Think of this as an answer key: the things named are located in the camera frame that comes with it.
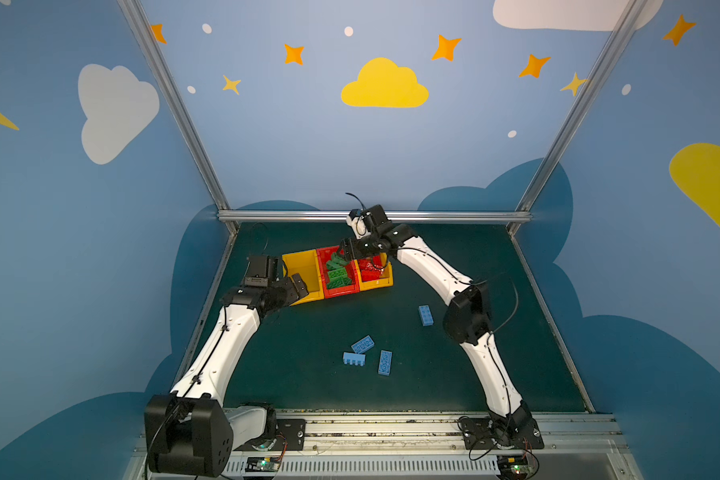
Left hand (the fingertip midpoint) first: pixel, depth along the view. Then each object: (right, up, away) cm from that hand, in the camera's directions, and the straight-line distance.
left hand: (297, 291), depth 83 cm
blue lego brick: (+19, -17, +6) cm, 26 cm away
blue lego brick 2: (+26, -22, +5) cm, 34 cm away
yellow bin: (-2, +7, +25) cm, 26 cm away
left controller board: (-5, -40, -13) cm, 43 cm away
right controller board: (+55, -41, -12) cm, 70 cm away
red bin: (+4, +10, +24) cm, 27 cm away
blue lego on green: (+16, -20, +1) cm, 25 cm away
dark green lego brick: (+9, +8, +23) cm, 26 cm away
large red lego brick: (+22, +5, +20) cm, 30 cm away
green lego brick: (+10, +1, +18) cm, 20 cm away
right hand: (+14, +13, +10) cm, 21 cm away
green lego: (+10, +4, +18) cm, 21 cm away
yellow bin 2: (+27, +2, +19) cm, 33 cm away
